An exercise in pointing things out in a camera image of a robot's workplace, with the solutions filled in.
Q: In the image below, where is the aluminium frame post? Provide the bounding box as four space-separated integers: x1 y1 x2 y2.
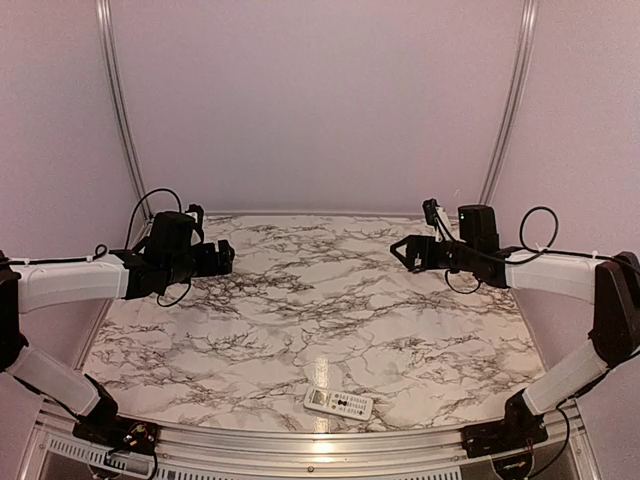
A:
95 0 152 221
479 0 540 204

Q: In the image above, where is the front aluminium rail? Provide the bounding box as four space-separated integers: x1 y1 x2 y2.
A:
19 404 601 480

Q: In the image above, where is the white remote control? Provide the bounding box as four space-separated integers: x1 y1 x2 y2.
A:
303 386 373 421

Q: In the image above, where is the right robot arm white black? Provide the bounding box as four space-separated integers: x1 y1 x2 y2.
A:
390 199 639 448

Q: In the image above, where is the right aluminium frame post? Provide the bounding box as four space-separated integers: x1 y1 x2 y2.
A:
479 0 540 204

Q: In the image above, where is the left aluminium frame post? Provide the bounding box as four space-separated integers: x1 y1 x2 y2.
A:
95 0 152 221

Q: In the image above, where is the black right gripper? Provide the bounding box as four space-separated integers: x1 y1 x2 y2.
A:
390 234 478 272

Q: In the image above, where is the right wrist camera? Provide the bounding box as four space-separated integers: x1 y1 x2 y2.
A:
422 198 451 242

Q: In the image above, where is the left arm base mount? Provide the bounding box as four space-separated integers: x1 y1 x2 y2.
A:
72 416 160 455

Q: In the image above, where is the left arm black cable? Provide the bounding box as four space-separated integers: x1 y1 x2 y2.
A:
93 187 194 308

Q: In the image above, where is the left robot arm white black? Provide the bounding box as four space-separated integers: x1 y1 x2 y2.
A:
1 207 235 445

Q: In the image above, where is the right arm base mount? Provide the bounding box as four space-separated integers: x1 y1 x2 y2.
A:
461 417 549 458

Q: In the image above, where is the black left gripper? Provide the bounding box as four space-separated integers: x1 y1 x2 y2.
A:
164 238 235 286

